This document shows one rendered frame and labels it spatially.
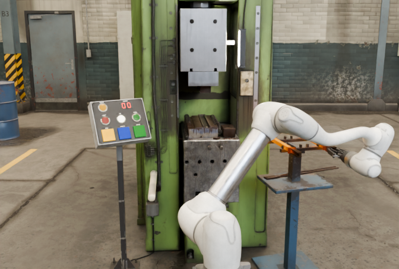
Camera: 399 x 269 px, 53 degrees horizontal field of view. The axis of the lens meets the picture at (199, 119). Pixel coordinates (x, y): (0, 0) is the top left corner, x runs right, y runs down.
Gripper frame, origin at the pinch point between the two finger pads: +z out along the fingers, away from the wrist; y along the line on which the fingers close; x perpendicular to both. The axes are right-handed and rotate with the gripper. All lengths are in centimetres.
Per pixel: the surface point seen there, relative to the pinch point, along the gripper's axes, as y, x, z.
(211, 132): -61, 2, 48
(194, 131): -72, 3, 50
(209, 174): -64, -26, 42
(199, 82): -69, 36, 49
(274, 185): -28.9, -26.2, 14.6
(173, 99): -84, 23, 66
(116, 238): -126, -93, 96
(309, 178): -0.9, -26.2, 21.2
